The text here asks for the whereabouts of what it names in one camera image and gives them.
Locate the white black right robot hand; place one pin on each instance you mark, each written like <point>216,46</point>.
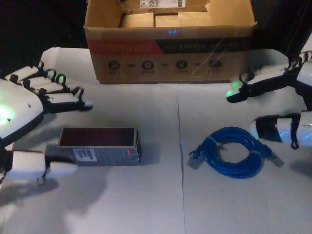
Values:
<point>268,80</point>

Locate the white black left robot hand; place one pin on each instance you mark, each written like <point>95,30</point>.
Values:
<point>22,104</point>

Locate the open brown cardboard box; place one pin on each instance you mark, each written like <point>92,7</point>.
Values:
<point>170,58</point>

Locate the white table sheet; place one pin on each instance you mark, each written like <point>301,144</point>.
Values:
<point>146,200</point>

